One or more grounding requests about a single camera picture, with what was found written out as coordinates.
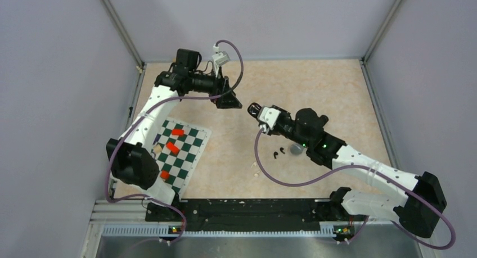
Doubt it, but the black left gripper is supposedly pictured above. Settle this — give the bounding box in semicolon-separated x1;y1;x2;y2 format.
188;65;242;108

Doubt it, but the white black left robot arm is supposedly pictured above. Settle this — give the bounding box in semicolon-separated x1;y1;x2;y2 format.
106;43;244;221

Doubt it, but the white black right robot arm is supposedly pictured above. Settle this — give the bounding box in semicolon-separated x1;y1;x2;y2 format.
261;106;447;238

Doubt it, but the red rectangular block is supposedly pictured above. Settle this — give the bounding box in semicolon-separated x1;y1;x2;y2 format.
171;128;185;137

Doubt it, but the green white chessboard mat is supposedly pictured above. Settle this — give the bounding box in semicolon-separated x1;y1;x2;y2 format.
151;117;212;196

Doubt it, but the red hexagonal block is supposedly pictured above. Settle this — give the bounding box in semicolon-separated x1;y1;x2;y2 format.
165;142;180;155

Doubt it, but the tan wooden cube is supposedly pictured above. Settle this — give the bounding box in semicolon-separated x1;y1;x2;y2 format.
152;144;163;155

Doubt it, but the red block at edge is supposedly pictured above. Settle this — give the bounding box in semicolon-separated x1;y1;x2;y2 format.
159;171;169;180

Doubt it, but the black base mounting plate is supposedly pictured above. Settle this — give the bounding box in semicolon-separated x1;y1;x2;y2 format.
145;198;368;233

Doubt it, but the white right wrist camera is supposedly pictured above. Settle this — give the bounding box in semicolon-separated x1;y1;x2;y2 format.
258;107;281;134

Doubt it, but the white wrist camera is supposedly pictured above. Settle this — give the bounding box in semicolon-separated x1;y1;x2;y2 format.
258;107;281;134
211;44;230;68

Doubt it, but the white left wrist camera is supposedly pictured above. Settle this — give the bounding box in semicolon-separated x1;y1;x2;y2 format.
211;44;230;68

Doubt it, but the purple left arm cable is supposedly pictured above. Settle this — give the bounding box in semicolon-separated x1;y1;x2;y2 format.
104;39;245;247

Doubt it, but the aluminium front rail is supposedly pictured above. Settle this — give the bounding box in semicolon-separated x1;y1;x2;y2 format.
80;198;442;258

